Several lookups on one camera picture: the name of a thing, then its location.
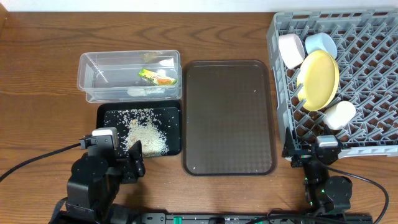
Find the rice food waste pile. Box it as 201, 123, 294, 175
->
103, 107, 180, 157

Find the white cup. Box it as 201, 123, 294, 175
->
323, 101, 356, 130

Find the yellow plate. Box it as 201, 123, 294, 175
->
296, 50, 340, 111

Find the green snack wrapper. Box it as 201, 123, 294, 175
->
138, 68, 178, 86

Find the pink bowl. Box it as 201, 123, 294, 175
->
278, 34, 305, 69

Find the light blue bowl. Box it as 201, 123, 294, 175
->
305, 32, 338, 59

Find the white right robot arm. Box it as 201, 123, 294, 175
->
282, 128, 353, 216

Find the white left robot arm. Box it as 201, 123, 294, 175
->
49, 141, 146, 223

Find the black waste tray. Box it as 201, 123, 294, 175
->
96, 101, 182, 157

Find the grey dishwasher rack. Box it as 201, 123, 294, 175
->
267, 9, 397, 158

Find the brown serving tray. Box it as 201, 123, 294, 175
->
183, 60, 277, 177

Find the clear plastic bin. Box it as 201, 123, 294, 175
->
77, 50, 182, 103

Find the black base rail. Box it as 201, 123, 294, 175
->
49, 207, 374, 224

